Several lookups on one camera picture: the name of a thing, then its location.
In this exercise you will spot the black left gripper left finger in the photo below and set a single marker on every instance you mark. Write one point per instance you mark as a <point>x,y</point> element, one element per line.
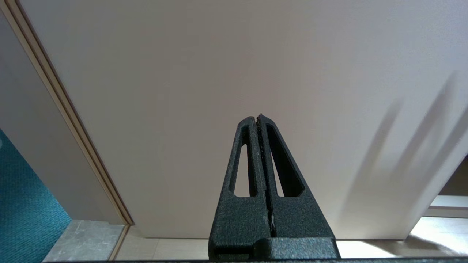
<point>241,223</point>

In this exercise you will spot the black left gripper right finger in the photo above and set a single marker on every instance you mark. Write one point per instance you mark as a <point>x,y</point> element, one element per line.
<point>296,219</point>

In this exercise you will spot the beige room door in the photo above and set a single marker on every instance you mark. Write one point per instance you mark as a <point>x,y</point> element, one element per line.
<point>219,73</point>

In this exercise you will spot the white low shelf board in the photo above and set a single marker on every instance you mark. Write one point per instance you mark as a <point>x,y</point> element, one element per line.
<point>448,208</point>

